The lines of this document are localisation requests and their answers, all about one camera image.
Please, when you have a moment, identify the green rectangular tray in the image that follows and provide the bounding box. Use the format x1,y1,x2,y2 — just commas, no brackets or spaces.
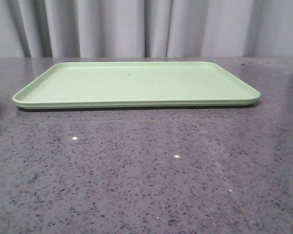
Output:
13,61,260,110

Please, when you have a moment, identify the grey pleated curtain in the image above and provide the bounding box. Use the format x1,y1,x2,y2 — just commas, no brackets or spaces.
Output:
0,0,293,58

